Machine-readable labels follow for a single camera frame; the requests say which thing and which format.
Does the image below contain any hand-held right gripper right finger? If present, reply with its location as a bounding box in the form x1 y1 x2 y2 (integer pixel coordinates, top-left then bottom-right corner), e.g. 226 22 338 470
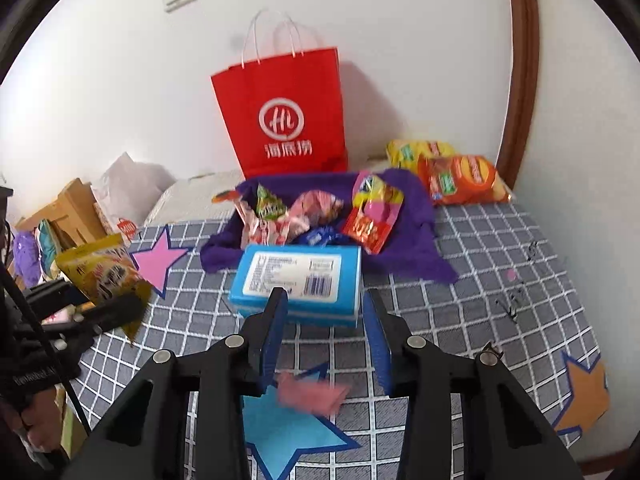
362 289 583 480

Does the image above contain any purple cloth bag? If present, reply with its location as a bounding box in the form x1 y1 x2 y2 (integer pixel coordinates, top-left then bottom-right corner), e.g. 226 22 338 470
200 169 460 285

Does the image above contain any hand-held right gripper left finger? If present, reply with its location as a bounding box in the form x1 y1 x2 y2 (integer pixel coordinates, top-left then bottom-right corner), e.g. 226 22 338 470
60 287 290 480

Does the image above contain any yellow chip bag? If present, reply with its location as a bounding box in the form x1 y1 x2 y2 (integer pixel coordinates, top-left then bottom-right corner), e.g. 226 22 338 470
386 139 457 171

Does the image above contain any teal printed packet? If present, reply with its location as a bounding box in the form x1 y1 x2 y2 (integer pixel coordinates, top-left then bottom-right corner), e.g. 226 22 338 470
35 220 63 278

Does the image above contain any long pink stick packet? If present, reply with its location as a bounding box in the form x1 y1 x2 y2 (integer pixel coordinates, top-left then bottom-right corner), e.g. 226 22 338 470
235 197 258 233

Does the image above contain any blue paper star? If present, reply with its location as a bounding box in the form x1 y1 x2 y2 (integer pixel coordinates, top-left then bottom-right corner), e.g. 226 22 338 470
240 362 361 480

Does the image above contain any purple plastic bag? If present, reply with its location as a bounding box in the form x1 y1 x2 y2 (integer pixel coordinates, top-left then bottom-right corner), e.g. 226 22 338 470
12 230 43 288

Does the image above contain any orange chip bag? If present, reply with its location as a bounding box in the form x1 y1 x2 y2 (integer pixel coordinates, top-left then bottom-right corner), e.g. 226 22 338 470
417 154 516 207

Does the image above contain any orange paper star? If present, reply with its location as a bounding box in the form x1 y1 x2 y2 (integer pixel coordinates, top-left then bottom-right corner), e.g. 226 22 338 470
552 350 611 436

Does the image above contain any blue cardboard box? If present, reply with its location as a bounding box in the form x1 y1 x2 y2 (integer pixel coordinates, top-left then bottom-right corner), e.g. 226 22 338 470
227 244 362 328

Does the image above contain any brown wooden door frame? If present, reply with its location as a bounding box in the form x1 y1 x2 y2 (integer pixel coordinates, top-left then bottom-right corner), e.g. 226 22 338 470
497 0 541 183

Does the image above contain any white plastic bag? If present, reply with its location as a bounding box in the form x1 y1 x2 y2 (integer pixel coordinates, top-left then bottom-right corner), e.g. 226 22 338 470
92 152 176 241

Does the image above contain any blue cookie packet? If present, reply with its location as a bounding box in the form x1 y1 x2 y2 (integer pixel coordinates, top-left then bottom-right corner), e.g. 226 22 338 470
295 225 337 247

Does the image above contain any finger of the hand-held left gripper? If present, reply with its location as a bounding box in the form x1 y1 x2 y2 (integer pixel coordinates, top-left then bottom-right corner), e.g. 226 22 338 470
42 292 143 343
25 280 91 311

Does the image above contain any red paper bag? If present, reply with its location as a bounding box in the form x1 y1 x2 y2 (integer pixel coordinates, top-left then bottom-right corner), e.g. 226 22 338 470
210 9 349 180

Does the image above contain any grey checked tablecloth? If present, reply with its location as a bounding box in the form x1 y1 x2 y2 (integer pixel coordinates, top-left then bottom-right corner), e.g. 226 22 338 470
65 200 613 480

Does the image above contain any person's left hand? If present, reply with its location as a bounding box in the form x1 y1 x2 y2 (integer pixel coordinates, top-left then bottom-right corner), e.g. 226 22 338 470
0 391 66 463

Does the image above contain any green snack packet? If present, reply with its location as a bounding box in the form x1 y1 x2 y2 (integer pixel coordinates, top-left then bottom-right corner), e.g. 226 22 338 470
255 183 290 221

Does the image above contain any pink and yellow snack packet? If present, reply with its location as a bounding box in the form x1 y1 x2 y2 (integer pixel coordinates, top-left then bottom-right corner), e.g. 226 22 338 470
351 170 405 226

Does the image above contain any red candy packet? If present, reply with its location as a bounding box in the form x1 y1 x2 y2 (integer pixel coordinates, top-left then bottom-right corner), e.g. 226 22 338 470
341 207 393 255

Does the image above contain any white fruit print cloth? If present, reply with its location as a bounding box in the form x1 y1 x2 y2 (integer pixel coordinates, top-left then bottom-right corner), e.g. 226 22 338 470
145 167 246 228

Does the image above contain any brown cardboard box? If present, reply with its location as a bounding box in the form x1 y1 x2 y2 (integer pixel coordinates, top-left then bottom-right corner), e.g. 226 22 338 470
15 177 108 251

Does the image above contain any pink paper star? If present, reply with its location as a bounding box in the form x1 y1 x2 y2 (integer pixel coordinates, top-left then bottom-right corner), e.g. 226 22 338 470
129 225 191 298

